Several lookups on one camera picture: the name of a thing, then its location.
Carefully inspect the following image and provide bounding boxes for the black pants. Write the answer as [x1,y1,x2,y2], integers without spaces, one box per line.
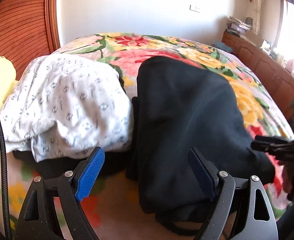
[126,56,275,236]

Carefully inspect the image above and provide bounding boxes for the person right hand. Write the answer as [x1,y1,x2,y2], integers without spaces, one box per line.
[278,161,294,193]

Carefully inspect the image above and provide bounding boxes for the black folded garment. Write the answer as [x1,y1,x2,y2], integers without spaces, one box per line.
[12,151,129,179]

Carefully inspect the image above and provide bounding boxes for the wooden cabinet row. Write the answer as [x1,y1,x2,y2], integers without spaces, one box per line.
[222,31,294,120]

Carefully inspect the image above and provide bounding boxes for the floral bed blanket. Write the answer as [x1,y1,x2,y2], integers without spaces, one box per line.
[0,34,294,239]

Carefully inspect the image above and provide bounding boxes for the teal basket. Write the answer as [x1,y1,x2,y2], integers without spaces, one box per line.
[212,41,233,53]

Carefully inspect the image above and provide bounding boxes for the white patterned folded garment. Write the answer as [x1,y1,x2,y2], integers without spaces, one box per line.
[0,54,133,162]

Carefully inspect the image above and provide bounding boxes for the stack of papers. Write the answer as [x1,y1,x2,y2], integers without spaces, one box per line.
[227,16,252,35]

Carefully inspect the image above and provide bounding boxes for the wall switch plate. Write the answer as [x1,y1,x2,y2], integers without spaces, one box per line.
[189,4,201,13]

